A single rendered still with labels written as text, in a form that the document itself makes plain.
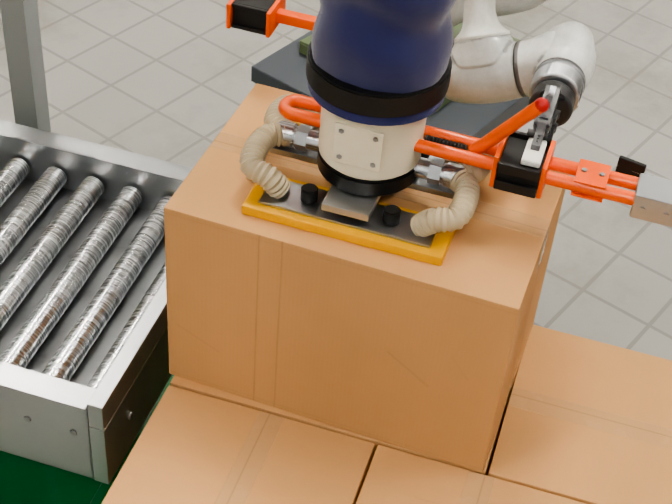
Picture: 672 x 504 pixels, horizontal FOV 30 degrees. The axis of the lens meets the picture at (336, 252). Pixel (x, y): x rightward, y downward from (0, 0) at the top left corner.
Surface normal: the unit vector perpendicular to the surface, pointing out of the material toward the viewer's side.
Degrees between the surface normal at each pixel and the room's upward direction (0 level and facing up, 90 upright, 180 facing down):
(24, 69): 90
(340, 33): 80
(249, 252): 90
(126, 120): 0
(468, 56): 60
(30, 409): 90
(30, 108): 90
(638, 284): 0
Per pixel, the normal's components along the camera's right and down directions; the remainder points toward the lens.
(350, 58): -0.45, 0.65
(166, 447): 0.06, -0.75
